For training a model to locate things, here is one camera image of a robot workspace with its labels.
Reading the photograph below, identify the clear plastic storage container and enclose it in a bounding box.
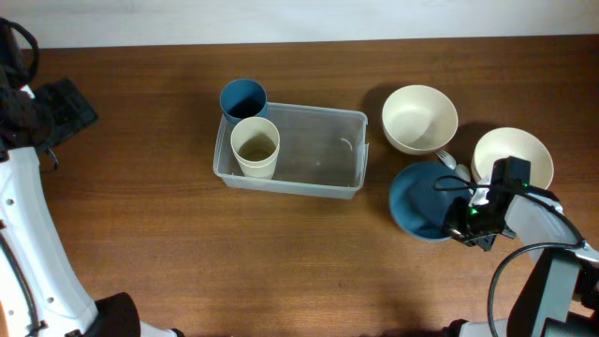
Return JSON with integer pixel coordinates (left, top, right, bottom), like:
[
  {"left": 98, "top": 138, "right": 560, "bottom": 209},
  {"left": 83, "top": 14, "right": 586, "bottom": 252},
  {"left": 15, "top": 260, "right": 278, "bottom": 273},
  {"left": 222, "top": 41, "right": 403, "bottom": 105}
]
[{"left": 213, "top": 102, "right": 369, "bottom": 199}]

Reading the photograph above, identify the white plastic spoon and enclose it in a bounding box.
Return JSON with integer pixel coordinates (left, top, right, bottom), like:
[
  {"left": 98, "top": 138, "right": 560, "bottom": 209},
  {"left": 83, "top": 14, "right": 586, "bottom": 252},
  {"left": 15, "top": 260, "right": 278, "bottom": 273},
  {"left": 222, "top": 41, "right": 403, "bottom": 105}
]
[{"left": 455, "top": 164, "right": 472, "bottom": 182}]

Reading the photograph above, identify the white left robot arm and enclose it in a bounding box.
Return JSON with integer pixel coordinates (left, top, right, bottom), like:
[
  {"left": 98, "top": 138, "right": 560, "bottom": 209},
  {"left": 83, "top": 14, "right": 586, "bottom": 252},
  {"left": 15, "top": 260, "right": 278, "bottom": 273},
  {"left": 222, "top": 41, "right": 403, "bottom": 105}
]
[{"left": 1, "top": 19, "right": 181, "bottom": 337}]

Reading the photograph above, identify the white plastic fork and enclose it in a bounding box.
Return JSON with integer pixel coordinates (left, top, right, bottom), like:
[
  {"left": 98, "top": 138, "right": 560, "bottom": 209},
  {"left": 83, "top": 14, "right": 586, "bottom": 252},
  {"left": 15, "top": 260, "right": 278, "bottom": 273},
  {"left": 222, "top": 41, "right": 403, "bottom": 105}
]
[{"left": 435, "top": 150, "right": 458, "bottom": 170}]

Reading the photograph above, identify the cream bowl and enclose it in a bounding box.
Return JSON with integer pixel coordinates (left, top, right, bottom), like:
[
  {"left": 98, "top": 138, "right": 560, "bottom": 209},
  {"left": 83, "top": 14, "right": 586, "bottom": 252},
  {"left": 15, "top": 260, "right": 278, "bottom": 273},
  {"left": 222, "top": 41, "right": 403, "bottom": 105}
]
[
  {"left": 471, "top": 127, "right": 554, "bottom": 189},
  {"left": 381, "top": 84, "right": 459, "bottom": 155}
]

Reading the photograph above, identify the blue bowl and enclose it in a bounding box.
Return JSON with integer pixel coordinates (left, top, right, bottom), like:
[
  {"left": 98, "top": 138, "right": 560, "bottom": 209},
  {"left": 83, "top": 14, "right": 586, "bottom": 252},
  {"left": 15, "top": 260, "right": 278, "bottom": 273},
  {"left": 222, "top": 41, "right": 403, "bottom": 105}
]
[{"left": 389, "top": 162, "right": 471, "bottom": 242}]

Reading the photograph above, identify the cream cup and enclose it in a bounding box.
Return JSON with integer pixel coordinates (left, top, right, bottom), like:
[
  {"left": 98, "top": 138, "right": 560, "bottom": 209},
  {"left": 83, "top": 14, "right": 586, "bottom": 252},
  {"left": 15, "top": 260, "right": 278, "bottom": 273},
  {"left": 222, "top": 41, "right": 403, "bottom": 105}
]
[{"left": 230, "top": 117, "right": 281, "bottom": 179}]

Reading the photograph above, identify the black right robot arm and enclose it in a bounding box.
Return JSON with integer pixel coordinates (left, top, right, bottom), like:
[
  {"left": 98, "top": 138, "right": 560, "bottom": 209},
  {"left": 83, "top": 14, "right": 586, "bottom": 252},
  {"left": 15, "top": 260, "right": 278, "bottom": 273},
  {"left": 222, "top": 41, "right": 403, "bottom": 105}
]
[{"left": 442, "top": 156, "right": 598, "bottom": 336}]

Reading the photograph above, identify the blue cup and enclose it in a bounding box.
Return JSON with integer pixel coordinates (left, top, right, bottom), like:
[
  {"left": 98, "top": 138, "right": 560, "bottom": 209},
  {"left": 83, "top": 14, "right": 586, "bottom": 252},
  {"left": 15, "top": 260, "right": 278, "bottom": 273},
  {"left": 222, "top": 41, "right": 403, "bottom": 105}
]
[{"left": 219, "top": 79, "right": 268, "bottom": 125}]

